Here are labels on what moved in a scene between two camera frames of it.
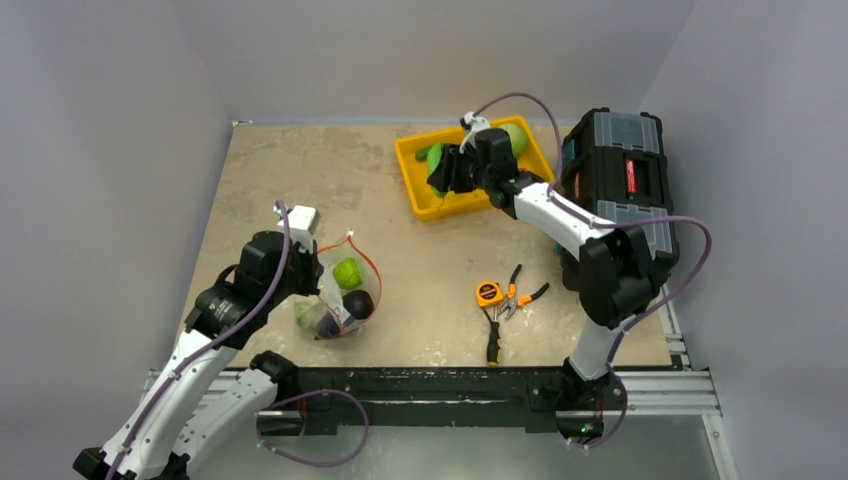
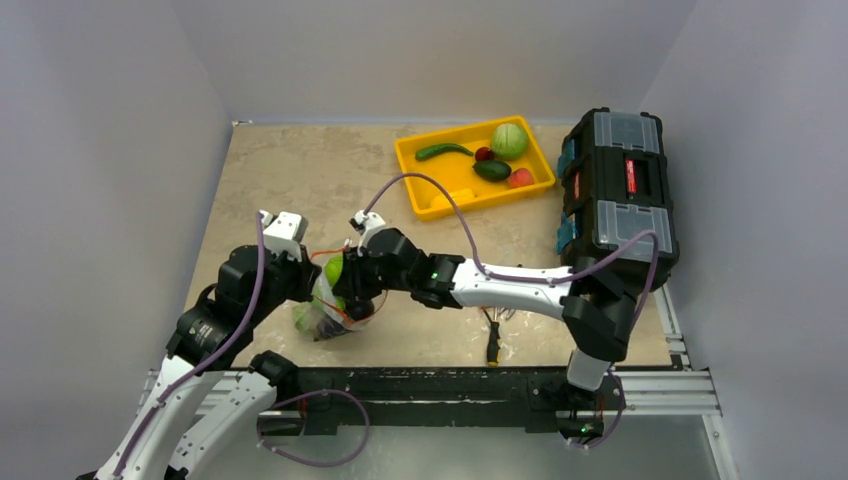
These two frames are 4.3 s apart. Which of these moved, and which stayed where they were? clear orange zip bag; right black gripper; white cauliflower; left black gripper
Moved: right black gripper
Stayed: clear orange zip bag; white cauliflower; left black gripper
